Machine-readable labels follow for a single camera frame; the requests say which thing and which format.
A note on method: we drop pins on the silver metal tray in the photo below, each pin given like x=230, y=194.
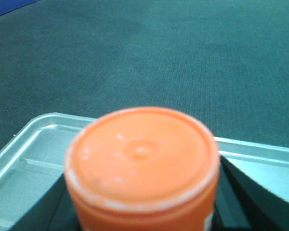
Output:
x=33, y=161

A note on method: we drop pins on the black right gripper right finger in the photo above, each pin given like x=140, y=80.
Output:
x=242, y=204

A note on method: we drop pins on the green conveyor belt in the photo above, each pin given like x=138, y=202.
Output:
x=225, y=62

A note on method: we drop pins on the orange cylindrical capacitor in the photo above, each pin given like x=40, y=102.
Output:
x=143, y=169

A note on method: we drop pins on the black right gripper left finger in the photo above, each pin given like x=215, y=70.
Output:
x=52, y=212

